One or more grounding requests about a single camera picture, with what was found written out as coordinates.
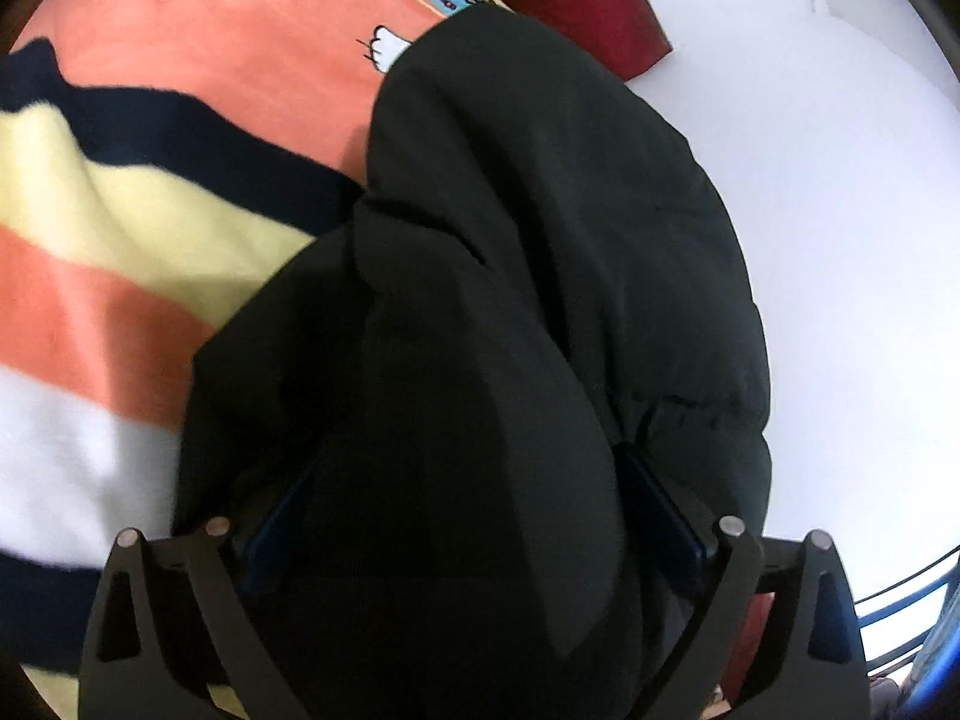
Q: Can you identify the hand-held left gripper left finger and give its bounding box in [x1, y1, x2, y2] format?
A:
[79, 456, 325, 720]

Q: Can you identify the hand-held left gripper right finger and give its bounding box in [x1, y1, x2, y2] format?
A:
[613, 445, 871, 720]

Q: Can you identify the black hooded puffer jacket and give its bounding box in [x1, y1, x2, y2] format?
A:
[171, 4, 773, 720]

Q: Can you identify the blue metal rack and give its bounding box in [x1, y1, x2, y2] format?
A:
[855, 540, 960, 720]

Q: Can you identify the printed striped blanket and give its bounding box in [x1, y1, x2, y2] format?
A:
[0, 0, 515, 720]

